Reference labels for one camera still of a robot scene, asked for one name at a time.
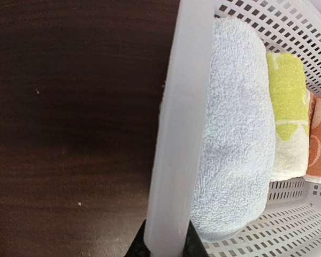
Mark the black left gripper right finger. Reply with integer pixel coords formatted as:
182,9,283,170
182,222,209,257

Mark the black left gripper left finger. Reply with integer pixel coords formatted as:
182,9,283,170
125,220,150,257

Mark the white plastic basket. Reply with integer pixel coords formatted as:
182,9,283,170
144,1,321,256

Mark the orange bunny towel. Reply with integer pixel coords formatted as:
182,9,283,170
304,95,321,184

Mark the white rolled towel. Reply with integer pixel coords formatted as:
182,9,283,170
190,17,276,242

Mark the green rolled towel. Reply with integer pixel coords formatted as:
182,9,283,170
266,52,310,182

